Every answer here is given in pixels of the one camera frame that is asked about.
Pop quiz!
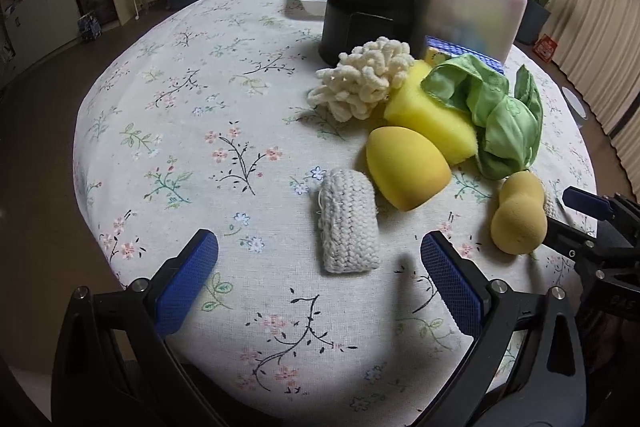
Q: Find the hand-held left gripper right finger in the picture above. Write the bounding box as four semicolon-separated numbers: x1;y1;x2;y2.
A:
420;231;588;427

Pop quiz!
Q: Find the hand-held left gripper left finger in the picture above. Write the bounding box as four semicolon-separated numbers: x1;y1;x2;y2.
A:
51;229;226;427

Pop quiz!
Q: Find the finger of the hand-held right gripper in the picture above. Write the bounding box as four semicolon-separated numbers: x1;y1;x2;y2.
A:
562;187;640;228
544;216;601;264

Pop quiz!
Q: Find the yellow gourd-shaped sponge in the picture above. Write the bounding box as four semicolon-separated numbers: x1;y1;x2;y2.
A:
490;171;549;255

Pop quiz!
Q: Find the green cloth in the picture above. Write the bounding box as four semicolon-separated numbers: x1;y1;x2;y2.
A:
421;53;544;180

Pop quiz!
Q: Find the cream knitted pad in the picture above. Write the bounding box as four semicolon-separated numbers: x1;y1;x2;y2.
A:
318;168;381;277

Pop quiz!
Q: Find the yellow egg-shaped sponge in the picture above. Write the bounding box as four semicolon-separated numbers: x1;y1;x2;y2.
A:
366;126;452;212

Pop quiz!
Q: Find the yellow rectangular sponge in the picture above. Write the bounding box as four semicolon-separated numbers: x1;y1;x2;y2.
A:
384;59;481;165

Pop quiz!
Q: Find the white round trash can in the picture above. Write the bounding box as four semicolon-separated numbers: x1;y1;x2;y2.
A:
560;86;588;130

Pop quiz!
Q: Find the red printed floor item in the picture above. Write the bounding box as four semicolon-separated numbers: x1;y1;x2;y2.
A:
532;34;561;65

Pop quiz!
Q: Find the dark round plant pot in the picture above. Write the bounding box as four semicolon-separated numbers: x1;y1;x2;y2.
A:
515;0;551;45

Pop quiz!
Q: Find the beige curtain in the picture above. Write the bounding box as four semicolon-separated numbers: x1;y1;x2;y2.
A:
542;0;640;192

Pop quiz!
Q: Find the translucent white plastic container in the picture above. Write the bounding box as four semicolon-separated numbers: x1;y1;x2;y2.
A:
412;0;530;62

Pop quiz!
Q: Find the cream chenille cloth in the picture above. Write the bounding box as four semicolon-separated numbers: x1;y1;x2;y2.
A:
307;37;416;122

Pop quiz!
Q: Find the blue patterned floor item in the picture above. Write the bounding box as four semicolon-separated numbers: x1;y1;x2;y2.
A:
77;13;103;42

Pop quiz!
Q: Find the white storage cabinet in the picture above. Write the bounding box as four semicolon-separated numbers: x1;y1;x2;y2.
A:
0;0;83;68

